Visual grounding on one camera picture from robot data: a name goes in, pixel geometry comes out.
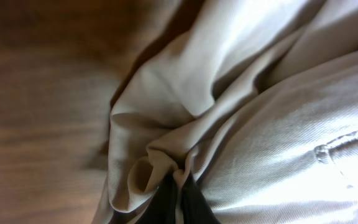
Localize beige khaki shorts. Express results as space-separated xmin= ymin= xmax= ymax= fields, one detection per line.
xmin=93 ymin=1 xmax=358 ymax=223

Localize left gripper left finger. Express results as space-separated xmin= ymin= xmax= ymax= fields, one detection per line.
xmin=136 ymin=174 xmax=178 ymax=224

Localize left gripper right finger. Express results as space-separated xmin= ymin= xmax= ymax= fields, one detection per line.
xmin=181 ymin=174 xmax=221 ymax=224

